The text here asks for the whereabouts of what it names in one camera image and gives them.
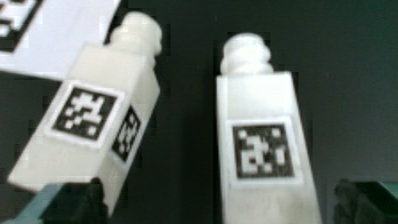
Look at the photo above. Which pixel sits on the white table leg with tag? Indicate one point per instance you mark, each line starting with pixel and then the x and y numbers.
pixel 266 185

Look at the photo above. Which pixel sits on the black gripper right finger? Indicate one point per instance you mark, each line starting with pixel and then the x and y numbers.
pixel 366 204

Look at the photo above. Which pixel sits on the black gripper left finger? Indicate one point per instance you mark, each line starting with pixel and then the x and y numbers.
pixel 65 204

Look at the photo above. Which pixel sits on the white tag sheet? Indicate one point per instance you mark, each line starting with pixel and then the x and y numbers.
pixel 46 28

